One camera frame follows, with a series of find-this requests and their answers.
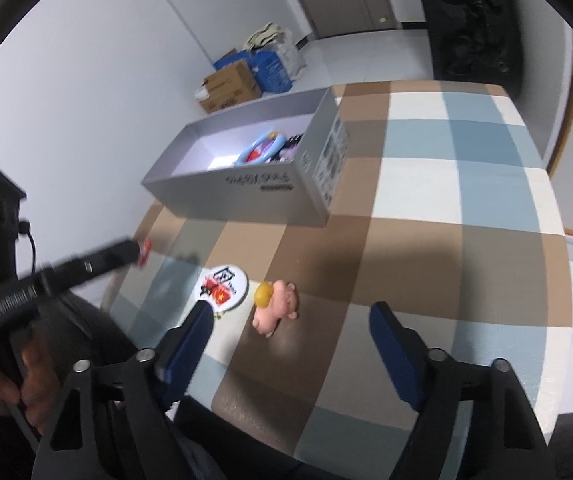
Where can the person's dark pants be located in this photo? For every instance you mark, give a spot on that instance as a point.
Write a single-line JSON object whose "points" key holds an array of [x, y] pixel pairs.
{"points": [[91, 330]]}

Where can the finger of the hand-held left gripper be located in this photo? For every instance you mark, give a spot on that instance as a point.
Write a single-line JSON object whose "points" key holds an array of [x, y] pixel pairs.
{"points": [[96, 262]]}

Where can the brown cardboard box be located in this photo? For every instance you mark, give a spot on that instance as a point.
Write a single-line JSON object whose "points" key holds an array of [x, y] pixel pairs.
{"points": [[231, 87]]}

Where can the white bag with cloth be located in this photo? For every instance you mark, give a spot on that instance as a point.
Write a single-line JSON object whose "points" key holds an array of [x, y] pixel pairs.
{"points": [[291, 55]]}

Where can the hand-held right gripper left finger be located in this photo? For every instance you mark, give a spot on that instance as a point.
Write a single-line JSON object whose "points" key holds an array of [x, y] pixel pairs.
{"points": [[186, 345]]}

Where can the black backpack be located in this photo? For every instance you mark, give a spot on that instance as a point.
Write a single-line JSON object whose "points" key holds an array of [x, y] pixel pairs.
{"points": [[466, 20]]}

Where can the blue cardboard box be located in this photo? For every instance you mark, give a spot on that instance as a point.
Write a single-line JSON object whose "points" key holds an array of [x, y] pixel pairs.
{"points": [[271, 72]]}

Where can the pink pig figurine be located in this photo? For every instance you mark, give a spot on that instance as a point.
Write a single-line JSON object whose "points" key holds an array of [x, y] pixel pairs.
{"points": [[279, 305]]}

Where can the person's left hand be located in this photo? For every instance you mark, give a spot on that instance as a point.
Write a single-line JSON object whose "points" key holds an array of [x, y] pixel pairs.
{"points": [[31, 375]]}

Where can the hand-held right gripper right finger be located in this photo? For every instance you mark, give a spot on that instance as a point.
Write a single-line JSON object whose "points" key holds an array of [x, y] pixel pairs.
{"points": [[391, 345]]}

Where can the grey cardboard box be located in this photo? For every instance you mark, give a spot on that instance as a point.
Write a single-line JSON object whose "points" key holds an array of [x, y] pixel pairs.
{"points": [[246, 200]]}

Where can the white round badge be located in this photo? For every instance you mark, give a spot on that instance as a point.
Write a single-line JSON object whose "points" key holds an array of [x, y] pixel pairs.
{"points": [[231, 280]]}

